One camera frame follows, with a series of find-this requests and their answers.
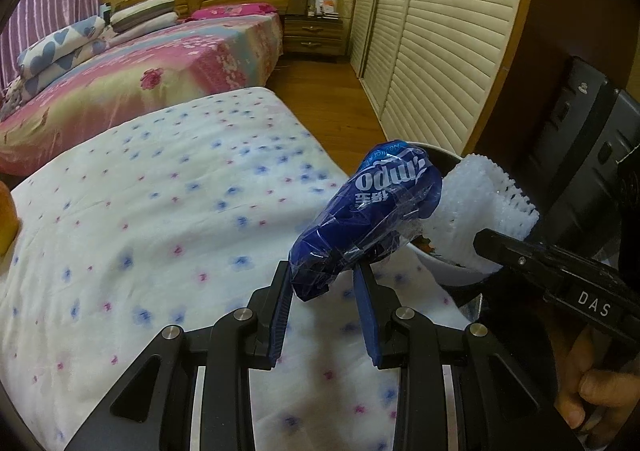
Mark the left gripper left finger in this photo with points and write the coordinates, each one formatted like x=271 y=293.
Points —
x=150 y=407

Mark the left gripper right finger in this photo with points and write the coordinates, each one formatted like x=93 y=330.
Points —
x=458 y=389

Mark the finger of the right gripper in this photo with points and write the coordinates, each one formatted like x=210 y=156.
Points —
x=533 y=266

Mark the white foam net sleeve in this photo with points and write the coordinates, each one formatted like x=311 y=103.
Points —
x=476 y=195

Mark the black white trash bin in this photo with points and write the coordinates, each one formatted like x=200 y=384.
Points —
x=464 y=285

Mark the blue snack wrapper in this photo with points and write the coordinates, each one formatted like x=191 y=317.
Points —
x=376 y=211

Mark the person's right hand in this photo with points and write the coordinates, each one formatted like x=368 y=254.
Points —
x=580 y=382

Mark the white floral blanket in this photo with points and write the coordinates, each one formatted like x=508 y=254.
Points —
x=175 y=218

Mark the red yellow apple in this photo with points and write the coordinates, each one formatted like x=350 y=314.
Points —
x=9 y=222

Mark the louvered sliding closet doors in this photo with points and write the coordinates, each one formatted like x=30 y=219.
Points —
x=428 y=66

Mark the wooden nightstand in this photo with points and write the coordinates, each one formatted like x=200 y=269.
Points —
x=313 y=36

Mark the items on nightstand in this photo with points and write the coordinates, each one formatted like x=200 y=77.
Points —
x=326 y=9

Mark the bed with pink sheet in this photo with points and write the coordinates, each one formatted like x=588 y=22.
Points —
x=173 y=65

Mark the heart pattern folded quilt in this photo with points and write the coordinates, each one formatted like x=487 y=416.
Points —
x=58 y=53

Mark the striped pillows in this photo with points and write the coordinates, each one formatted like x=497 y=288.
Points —
x=141 y=18

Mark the pink pillow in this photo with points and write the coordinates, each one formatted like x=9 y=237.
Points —
x=233 y=11

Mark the purple curtain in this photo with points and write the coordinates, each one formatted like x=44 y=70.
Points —
x=32 y=20

